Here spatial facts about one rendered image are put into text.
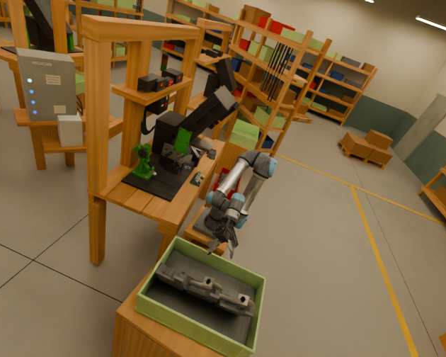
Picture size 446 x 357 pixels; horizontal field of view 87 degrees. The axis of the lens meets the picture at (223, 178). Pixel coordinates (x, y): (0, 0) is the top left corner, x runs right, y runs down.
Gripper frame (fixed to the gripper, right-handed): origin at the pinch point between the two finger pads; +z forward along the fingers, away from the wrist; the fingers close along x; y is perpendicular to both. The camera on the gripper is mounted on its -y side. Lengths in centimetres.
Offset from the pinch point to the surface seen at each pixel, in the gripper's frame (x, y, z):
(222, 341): -1.3, -24.6, 31.0
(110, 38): -35, 94, -67
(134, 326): -41, -3, 40
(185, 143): -73, 8, -89
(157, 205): -72, 2, -30
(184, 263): -38.9, -16.1, 1.8
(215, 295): 2.5, -3.2, 15.6
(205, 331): -7.2, -17.4, 30.1
